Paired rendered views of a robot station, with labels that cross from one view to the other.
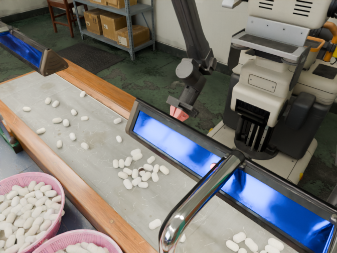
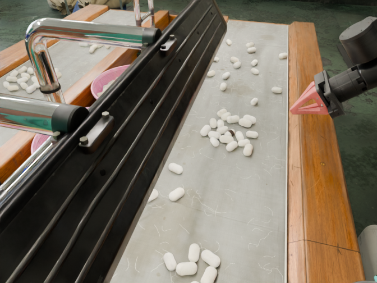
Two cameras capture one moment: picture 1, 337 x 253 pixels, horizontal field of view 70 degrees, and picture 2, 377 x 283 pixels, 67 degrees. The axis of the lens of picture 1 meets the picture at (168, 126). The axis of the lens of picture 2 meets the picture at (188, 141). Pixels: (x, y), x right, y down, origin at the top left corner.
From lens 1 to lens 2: 0.44 m
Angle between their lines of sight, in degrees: 47
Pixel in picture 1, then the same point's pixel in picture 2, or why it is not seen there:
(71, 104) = (262, 58)
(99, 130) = (252, 86)
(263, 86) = not seen: outside the picture
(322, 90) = not seen: outside the picture
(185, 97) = (337, 78)
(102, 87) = (307, 58)
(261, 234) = not seen: outside the picture
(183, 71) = (352, 31)
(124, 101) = (308, 79)
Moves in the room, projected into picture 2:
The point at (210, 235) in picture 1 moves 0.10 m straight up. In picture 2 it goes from (196, 226) to (197, 192)
